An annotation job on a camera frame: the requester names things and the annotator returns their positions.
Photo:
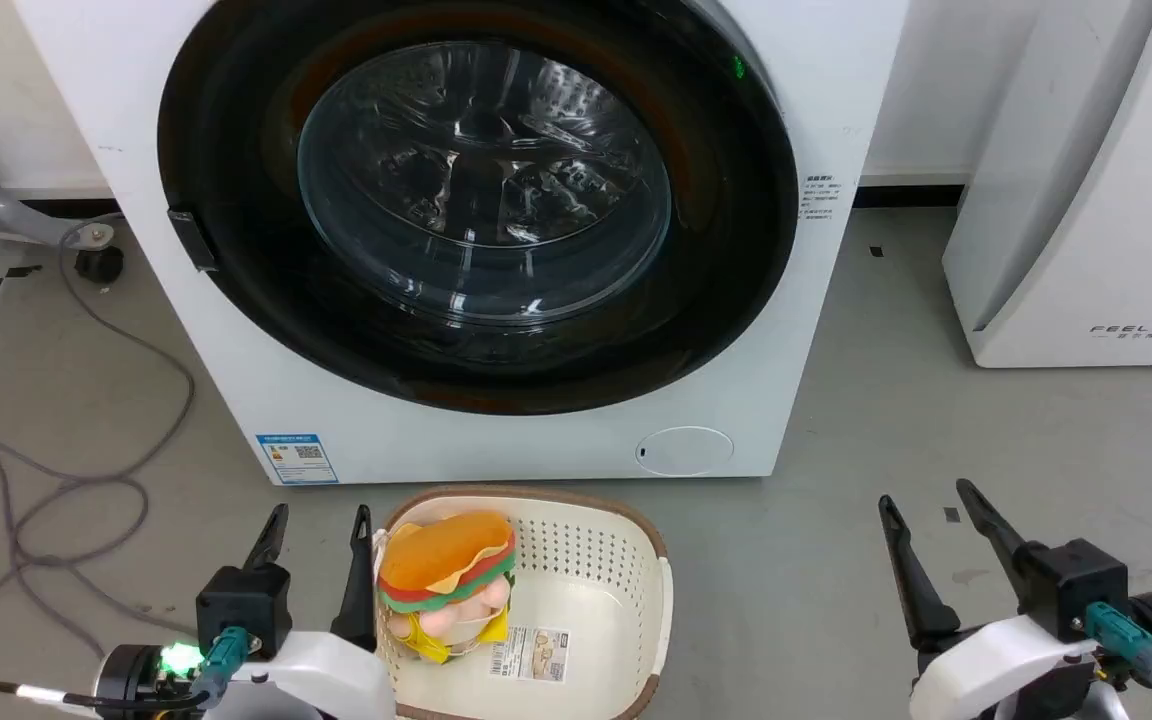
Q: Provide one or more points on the white perforated laundry basket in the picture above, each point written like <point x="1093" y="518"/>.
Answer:
<point x="601" y="560"/>

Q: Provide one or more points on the round black glass washer door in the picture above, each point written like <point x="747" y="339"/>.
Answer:
<point x="236" y="300"/>

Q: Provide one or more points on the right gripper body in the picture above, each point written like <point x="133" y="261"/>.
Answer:
<point x="996" y="670"/>

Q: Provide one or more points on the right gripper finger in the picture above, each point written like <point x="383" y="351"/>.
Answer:
<point x="921" y="590"/>
<point x="998" y="528"/>

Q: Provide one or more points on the blue energy label sticker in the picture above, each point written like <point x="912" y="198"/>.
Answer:
<point x="297" y="458"/>

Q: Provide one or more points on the paper label with barcode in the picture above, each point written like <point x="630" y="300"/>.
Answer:
<point x="530" y="655"/>

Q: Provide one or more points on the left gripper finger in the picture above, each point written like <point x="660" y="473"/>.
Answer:
<point x="358" y="600"/>
<point x="271" y="545"/>

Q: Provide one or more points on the white front-load washing machine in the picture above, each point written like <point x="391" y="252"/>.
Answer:
<point x="496" y="450"/>

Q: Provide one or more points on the white Feelbird appliance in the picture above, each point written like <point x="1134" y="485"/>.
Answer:
<point x="1106" y="230"/>

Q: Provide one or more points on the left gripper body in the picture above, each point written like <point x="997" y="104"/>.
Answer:
<point x="336" y="680"/>

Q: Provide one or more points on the small text sticker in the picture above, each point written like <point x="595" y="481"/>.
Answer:
<point x="821" y="197"/>

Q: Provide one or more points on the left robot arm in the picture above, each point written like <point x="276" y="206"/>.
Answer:
<point x="126" y="680"/>

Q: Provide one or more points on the black caster wheel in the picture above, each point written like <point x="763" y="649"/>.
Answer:
<point x="99" y="263"/>

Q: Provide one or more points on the hamburger plush toy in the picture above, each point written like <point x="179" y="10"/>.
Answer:
<point x="446" y="570"/>

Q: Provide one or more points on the round white filter cover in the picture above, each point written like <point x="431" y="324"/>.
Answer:
<point x="684" y="452"/>

